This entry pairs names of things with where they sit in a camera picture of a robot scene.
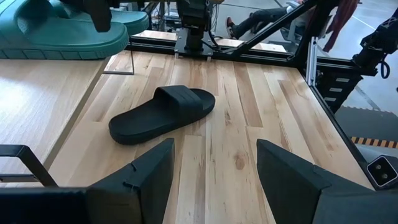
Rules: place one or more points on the small silver camera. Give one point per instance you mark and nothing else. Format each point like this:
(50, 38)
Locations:
(382, 171)

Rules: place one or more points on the wooden shelf with black frame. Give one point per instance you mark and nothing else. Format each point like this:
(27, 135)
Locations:
(37, 109)

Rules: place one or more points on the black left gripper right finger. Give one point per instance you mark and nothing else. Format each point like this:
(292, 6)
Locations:
(289, 186)

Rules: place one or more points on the person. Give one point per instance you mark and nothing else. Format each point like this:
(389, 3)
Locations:
(258, 21)

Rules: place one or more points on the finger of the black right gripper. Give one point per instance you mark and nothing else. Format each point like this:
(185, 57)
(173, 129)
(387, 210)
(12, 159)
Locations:
(98, 15)

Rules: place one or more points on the silver aluminium post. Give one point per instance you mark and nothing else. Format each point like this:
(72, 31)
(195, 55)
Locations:
(311, 60)

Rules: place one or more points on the black machine beside table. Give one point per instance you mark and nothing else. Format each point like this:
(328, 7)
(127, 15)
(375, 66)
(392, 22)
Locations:
(376, 43)

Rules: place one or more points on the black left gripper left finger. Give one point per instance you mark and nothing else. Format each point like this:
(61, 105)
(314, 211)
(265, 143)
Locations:
(146, 186)

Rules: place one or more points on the green rubber slide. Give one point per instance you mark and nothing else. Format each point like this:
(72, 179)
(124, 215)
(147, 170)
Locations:
(133, 21)
(62, 34)

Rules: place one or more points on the black rubber slide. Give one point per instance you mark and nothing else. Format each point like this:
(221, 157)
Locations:
(161, 115)

